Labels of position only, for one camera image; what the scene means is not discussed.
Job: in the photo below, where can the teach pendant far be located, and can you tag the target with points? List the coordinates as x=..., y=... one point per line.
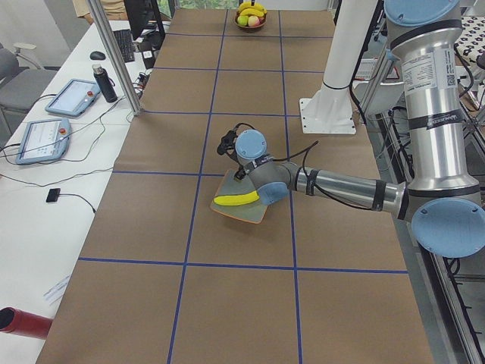
x=74, y=98

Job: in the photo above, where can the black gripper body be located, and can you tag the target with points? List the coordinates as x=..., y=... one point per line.
x=240, y=174

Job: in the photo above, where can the grey square plate orange rim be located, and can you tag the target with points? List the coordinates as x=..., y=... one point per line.
x=251, y=213

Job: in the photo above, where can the yellow banana greenish tip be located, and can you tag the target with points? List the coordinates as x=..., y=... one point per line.
x=236, y=200

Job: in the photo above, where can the teach pendant near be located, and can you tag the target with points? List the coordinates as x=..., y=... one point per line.
x=44, y=141

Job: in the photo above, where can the black water bottle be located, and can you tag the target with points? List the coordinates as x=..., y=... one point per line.
x=104, y=83

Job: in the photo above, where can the teach pendant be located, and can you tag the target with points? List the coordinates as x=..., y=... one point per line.
x=44, y=141
x=74, y=98

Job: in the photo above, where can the grey office chair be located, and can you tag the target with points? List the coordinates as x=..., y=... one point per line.
x=22, y=82

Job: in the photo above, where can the aluminium frame post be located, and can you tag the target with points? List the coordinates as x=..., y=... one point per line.
x=107, y=37

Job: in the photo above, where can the red cylinder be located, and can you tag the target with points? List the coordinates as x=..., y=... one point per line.
x=27, y=324

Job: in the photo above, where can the small black box device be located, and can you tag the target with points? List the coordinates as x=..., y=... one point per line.
x=53, y=195

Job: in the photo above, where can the black keyboard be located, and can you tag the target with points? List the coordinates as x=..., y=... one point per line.
x=125, y=44

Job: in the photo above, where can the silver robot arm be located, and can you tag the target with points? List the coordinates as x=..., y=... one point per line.
x=442, y=202

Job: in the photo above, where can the brown paper table cover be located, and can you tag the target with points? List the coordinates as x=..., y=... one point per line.
x=162, y=278

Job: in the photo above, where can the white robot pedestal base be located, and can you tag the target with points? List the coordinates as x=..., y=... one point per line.
x=329, y=111

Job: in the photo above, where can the black computer mouse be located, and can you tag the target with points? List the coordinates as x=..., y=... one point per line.
x=97, y=56

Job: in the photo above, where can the black monitor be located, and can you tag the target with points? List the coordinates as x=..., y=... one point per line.
x=139, y=13

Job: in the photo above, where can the fruit basket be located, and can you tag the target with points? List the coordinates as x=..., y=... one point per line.
x=250, y=15

